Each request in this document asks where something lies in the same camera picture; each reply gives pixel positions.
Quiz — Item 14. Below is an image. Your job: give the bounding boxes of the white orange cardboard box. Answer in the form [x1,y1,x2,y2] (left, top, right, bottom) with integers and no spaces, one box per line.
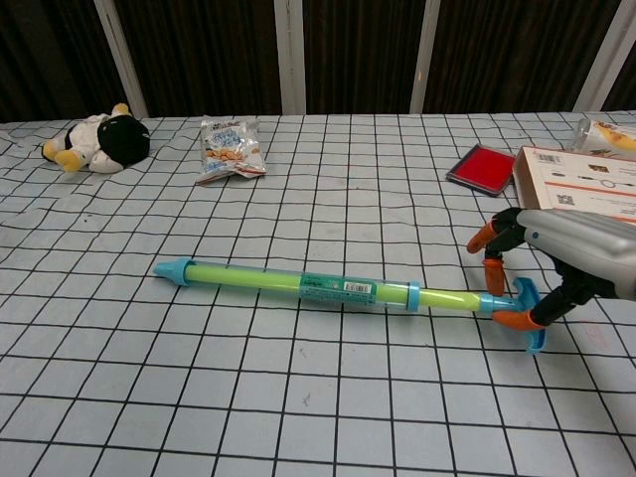
[511,145,636,225]

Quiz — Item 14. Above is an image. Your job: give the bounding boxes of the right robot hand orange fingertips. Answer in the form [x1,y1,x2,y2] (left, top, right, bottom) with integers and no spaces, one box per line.
[466,207,636,332]

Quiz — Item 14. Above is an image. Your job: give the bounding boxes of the white partition post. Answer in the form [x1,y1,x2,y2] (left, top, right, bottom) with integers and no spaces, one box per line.
[92,0,150,119]
[573,0,636,113]
[273,0,307,115]
[409,0,442,114]

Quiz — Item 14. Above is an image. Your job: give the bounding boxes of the checkered light blue tablecloth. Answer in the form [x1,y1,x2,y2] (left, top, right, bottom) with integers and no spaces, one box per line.
[0,111,636,477]

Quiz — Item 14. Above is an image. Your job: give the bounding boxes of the white snack bag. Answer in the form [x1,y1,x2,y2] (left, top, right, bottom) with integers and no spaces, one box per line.
[195,116,268,186]

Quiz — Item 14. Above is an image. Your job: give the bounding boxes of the blue green telescopic stick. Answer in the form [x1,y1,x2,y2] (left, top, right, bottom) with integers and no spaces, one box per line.
[152,256,548,355]

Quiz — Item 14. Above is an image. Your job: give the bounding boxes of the black white plush toy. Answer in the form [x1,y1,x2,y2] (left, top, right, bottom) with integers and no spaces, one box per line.
[41,102,152,174]

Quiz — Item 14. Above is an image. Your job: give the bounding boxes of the red ink pad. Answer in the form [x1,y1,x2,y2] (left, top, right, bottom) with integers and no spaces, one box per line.
[445,143,517,199]

